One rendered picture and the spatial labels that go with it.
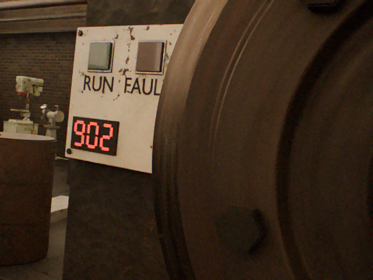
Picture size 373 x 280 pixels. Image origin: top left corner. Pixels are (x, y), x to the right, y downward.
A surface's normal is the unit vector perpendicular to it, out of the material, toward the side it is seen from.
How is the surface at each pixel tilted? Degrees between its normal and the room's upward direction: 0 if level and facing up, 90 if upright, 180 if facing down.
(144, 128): 90
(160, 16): 90
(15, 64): 90
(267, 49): 90
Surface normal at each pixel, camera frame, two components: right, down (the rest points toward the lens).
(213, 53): -0.49, 0.00
